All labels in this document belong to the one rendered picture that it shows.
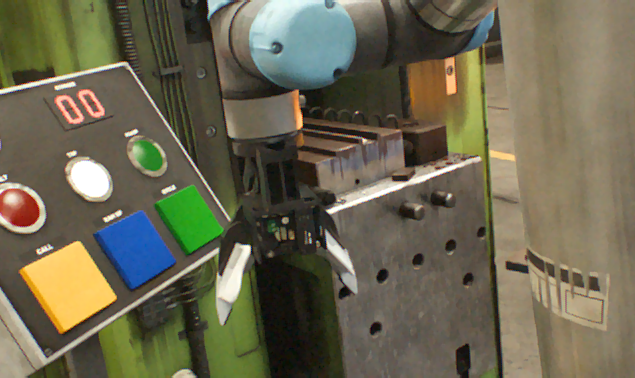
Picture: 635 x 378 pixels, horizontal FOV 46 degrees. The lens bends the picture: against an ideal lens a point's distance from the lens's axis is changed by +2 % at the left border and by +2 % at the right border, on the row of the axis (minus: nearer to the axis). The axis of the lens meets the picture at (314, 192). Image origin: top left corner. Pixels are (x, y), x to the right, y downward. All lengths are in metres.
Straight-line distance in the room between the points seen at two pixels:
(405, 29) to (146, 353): 0.84
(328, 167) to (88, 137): 0.48
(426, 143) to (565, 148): 1.13
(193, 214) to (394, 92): 0.74
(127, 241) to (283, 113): 0.26
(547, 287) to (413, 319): 1.08
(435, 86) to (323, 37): 1.03
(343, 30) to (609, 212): 0.35
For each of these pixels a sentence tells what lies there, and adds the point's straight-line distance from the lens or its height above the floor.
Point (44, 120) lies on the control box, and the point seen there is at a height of 1.16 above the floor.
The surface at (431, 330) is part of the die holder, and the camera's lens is 1.43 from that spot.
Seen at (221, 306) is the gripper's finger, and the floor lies 0.96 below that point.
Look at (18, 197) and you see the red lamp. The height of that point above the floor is 1.10.
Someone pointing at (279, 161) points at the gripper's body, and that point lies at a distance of 0.70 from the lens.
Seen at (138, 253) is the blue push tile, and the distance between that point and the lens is 0.86.
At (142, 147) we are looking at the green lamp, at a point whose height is 1.10.
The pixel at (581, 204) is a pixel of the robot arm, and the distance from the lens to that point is 0.29.
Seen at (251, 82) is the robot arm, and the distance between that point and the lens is 0.70.
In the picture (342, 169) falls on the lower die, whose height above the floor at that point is 0.96.
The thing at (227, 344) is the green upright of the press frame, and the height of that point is 0.65.
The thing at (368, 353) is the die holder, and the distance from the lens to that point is 1.33.
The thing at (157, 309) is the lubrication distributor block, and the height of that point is 0.79.
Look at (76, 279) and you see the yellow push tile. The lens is 0.81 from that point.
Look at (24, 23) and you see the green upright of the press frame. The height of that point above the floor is 1.25.
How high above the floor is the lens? 1.28
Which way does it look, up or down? 16 degrees down
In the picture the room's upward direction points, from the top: 7 degrees counter-clockwise
